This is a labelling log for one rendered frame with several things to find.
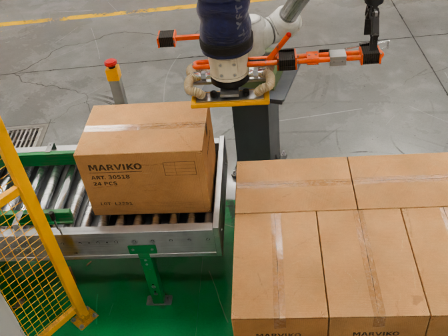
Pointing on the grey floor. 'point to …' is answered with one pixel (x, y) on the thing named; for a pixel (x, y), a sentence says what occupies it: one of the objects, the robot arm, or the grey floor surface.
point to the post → (114, 76)
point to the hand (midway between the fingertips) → (370, 39)
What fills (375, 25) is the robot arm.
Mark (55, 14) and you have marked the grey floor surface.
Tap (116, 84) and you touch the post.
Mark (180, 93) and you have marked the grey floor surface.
